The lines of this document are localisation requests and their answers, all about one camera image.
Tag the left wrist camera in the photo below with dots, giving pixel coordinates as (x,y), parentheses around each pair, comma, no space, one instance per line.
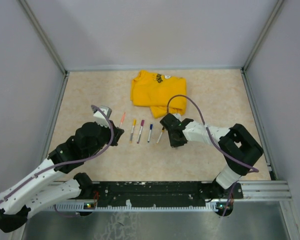
(102,115)

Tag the white blue-end pen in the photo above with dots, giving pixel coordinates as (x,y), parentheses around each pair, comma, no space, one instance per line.
(149,136)

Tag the yellow folded t-shirt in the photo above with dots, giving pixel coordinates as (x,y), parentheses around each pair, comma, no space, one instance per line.
(155,90)

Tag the aluminium frame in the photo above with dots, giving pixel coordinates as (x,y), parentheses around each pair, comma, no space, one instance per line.
(240,58)

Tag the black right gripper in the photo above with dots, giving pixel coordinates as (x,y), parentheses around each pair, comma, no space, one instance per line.
(175,144)

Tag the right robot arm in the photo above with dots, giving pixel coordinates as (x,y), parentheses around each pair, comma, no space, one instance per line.
(239,148)

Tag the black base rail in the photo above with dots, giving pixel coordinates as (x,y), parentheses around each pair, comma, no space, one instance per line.
(152,196)

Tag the white yellow whiteboard marker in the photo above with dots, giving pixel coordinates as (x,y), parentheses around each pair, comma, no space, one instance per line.
(131,133)

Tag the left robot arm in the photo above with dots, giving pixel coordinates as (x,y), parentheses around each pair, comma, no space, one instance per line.
(28,197)

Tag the orange pink highlighter pen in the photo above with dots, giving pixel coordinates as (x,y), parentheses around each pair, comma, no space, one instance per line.
(122,120)

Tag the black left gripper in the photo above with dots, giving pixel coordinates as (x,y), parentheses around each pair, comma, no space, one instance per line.
(117,132)

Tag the white purple-end pen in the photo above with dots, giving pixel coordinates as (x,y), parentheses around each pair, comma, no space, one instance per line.
(139,134)

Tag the thin white yellow-end pen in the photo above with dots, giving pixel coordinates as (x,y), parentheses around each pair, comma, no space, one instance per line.
(159,138)

